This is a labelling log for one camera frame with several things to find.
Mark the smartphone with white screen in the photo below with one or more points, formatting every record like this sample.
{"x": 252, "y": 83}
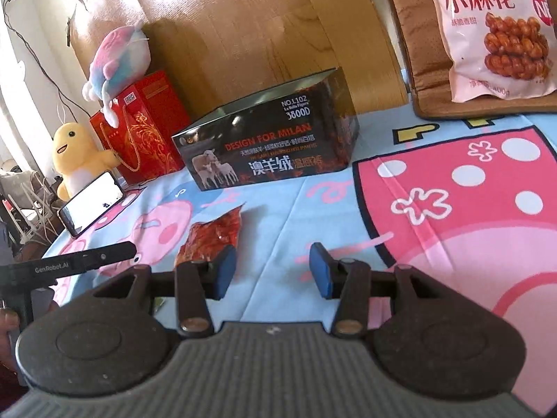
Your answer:
{"x": 93, "y": 202}

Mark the large pink snack bag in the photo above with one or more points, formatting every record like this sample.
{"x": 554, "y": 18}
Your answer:
{"x": 478, "y": 8}

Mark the wooden board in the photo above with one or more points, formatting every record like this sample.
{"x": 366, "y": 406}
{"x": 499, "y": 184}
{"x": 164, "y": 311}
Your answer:
{"x": 261, "y": 30}

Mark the red snack packet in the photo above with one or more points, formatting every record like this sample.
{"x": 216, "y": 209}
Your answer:
{"x": 209, "y": 235}

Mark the pastel pink blue plush toy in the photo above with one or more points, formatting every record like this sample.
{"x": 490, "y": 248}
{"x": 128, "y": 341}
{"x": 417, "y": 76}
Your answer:
{"x": 117, "y": 61}

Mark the person's left hand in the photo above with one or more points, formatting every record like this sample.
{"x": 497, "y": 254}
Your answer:
{"x": 8, "y": 320}

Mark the brown seat cushion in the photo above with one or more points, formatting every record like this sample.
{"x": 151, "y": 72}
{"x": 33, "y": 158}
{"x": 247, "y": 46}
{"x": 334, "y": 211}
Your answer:
{"x": 417, "y": 52}

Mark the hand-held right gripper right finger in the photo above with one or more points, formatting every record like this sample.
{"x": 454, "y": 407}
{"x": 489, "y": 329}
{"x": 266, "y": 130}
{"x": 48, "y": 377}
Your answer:
{"x": 320, "y": 272}

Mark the black printed box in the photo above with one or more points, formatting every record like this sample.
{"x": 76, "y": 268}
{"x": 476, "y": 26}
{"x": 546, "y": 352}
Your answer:
{"x": 270, "y": 148}

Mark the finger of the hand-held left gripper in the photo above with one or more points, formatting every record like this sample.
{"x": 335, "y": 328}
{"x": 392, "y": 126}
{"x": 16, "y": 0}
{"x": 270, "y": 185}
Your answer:
{"x": 119, "y": 251}

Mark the red gift bag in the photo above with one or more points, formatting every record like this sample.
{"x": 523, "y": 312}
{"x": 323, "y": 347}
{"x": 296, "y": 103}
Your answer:
{"x": 148, "y": 139}

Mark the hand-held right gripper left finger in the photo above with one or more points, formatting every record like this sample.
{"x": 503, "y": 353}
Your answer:
{"x": 226, "y": 272}

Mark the cartoon pig printed blanket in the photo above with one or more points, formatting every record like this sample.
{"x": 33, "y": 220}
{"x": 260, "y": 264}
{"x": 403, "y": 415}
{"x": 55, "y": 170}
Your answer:
{"x": 435, "y": 204}

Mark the yellow plush toy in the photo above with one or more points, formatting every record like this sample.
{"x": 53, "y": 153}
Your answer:
{"x": 74, "y": 152}

